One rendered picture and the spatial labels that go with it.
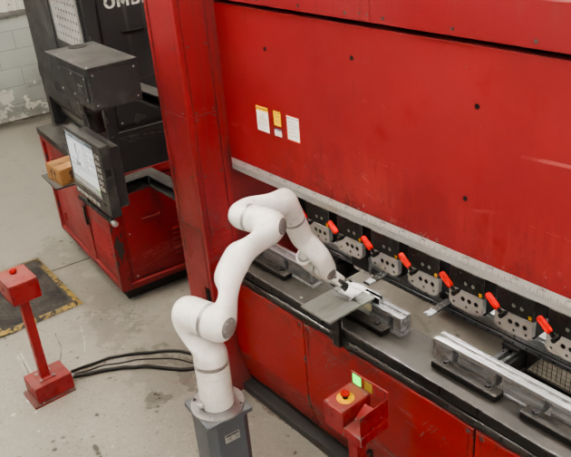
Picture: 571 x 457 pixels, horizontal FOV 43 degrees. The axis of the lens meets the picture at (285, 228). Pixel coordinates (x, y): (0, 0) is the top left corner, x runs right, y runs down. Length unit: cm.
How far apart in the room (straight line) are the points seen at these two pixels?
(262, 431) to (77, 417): 106
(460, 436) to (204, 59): 194
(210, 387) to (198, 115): 140
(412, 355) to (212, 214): 125
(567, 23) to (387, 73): 72
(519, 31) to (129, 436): 289
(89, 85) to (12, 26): 609
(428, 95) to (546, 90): 45
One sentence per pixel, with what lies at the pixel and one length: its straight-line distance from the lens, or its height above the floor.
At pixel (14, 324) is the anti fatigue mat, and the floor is 2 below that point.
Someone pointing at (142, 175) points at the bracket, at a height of 121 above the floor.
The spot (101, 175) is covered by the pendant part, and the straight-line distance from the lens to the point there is 340.
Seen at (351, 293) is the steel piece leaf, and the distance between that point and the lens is 312.
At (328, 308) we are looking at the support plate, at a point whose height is 100.
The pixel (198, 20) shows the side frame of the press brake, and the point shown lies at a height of 208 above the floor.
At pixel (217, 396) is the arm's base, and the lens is 252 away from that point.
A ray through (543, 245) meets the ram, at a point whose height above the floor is 155.
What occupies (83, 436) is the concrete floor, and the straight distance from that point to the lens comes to 418.
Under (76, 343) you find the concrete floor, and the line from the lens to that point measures 489.
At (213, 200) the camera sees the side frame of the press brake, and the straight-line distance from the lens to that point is 356.
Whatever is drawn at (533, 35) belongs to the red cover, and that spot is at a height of 220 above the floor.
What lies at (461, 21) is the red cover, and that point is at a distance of 232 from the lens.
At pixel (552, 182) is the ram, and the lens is 229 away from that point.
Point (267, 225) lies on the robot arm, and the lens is 240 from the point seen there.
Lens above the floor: 270
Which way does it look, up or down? 28 degrees down
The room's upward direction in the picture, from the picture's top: 5 degrees counter-clockwise
